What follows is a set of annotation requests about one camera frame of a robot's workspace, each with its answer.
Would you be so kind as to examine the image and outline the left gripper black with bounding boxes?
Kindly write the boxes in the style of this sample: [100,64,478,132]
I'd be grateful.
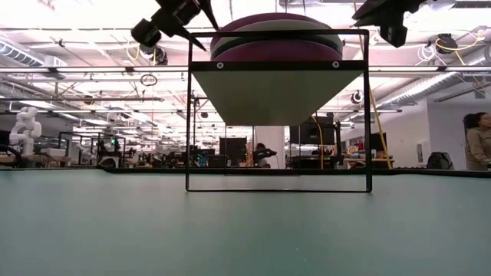
[151,0,220,52]

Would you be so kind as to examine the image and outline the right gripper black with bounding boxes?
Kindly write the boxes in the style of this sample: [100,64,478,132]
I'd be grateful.
[351,0,427,27]

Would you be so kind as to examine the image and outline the dark grey plate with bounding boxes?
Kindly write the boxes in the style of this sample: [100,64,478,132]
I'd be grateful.
[214,34,344,58]

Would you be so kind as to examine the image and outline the purple plate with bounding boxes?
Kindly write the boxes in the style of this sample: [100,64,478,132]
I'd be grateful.
[209,12,334,51]
[212,39,344,63]

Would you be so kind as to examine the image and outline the off-white plate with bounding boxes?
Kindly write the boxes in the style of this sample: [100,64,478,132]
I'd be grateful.
[212,19,344,58]

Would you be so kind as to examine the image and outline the black-framed wooden shelf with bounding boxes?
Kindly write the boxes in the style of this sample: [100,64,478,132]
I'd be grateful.
[185,28,373,193]

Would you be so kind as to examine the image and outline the black cabinet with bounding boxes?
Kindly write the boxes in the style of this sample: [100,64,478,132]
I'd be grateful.
[289,116,338,146]

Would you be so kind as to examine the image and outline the black backpack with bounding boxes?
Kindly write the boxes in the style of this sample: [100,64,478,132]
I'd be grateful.
[426,151,454,170]

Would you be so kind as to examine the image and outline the person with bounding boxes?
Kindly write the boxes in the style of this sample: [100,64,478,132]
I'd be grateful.
[463,111,491,172]

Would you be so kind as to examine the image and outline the white robot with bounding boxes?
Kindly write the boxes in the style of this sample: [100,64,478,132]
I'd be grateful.
[8,107,43,157]

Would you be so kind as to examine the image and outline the green table mat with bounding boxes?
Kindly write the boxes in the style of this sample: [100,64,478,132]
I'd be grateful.
[0,168,491,276]

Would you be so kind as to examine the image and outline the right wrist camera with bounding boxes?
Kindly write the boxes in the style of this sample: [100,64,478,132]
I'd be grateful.
[379,25,408,49]

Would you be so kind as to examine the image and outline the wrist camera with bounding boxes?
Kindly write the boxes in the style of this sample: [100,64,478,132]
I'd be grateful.
[130,17,163,49]
[379,25,408,49]

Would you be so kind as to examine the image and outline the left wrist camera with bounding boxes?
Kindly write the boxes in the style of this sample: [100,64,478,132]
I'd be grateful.
[130,17,163,49]

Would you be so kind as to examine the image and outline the yellow cable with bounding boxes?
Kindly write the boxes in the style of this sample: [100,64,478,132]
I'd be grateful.
[351,0,394,170]

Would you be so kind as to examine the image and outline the black metal table frame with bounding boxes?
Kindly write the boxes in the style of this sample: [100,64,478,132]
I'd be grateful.
[0,165,491,178]

